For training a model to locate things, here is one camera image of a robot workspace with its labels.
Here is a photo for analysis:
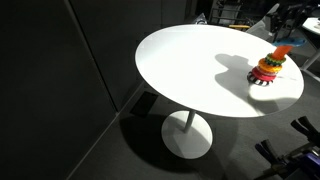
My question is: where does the black handled clamp tool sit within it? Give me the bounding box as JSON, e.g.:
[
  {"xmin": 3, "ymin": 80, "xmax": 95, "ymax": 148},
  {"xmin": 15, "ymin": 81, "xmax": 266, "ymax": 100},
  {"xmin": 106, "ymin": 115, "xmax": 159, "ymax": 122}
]
[{"xmin": 254, "ymin": 115, "xmax": 320, "ymax": 180}]

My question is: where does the white chair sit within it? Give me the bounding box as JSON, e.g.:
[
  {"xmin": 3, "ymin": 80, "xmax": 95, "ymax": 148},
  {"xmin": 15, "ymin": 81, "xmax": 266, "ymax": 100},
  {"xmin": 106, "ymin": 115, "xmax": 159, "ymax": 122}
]
[{"xmin": 245, "ymin": 3, "xmax": 282, "ymax": 43}]

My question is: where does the white side table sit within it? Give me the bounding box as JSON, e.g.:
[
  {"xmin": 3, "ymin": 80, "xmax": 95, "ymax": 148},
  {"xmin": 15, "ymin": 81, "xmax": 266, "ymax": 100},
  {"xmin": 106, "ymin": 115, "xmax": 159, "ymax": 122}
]
[{"xmin": 299, "ymin": 16, "xmax": 320, "ymax": 83}]

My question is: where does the orange bumpy toy ring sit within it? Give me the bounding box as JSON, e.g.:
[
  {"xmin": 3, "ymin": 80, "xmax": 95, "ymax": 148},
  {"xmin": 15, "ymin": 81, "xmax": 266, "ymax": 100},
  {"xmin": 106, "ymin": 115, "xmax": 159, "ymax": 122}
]
[{"xmin": 257, "ymin": 58, "xmax": 284, "ymax": 75}]

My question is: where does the orange stacking post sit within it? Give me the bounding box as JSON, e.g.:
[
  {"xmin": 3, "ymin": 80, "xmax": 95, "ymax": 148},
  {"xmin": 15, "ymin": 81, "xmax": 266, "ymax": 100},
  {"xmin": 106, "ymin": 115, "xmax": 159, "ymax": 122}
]
[{"xmin": 271, "ymin": 44, "xmax": 295, "ymax": 62}]

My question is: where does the purple object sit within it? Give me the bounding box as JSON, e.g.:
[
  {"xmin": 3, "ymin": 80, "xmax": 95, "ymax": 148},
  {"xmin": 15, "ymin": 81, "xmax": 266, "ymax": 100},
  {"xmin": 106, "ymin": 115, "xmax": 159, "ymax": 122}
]
[{"xmin": 299, "ymin": 151, "xmax": 320, "ymax": 179}]

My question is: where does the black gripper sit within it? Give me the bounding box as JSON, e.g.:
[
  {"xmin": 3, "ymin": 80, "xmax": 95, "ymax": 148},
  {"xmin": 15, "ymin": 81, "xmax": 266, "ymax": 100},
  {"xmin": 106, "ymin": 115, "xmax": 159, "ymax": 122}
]
[{"xmin": 270, "ymin": 4, "xmax": 298, "ymax": 38}]

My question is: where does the black and white striped ring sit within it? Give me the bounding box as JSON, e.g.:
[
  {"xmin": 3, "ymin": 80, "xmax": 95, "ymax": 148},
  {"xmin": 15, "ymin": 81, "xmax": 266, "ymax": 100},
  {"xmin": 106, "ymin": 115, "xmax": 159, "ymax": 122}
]
[{"xmin": 246, "ymin": 70, "xmax": 275, "ymax": 87}]

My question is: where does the white table pedestal base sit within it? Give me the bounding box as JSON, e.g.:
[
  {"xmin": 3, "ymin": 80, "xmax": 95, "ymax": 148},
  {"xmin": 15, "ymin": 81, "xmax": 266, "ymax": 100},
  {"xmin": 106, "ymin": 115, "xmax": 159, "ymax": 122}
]
[{"xmin": 161, "ymin": 109, "xmax": 214, "ymax": 160}]

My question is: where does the green bumpy toy ring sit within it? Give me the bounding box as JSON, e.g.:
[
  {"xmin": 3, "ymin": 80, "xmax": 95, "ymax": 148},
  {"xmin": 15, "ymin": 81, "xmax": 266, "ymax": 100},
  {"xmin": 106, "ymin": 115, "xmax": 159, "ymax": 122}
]
[{"xmin": 264, "ymin": 52, "xmax": 287, "ymax": 67}]

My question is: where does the yellow bar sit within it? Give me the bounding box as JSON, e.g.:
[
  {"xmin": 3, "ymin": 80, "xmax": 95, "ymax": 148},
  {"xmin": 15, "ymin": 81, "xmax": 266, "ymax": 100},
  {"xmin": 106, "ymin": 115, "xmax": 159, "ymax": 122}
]
[{"xmin": 228, "ymin": 24, "xmax": 251, "ymax": 31}]

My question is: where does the black floor plate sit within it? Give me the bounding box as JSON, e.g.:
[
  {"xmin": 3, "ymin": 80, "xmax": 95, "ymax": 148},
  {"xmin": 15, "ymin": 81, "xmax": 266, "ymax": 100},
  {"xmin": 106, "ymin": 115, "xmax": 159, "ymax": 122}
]
[{"xmin": 129, "ymin": 91, "xmax": 160, "ymax": 118}]

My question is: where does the metal rack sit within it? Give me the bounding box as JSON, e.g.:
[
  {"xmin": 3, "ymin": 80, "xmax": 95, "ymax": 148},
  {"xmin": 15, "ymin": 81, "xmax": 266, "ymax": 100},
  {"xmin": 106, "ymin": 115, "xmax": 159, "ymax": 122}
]
[{"xmin": 209, "ymin": 0, "xmax": 256, "ymax": 26}]

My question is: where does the red toy ring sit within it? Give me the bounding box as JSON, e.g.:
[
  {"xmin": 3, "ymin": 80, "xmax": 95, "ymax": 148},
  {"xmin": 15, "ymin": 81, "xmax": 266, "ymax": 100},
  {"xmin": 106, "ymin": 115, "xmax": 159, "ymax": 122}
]
[{"xmin": 250, "ymin": 66, "xmax": 277, "ymax": 83}]

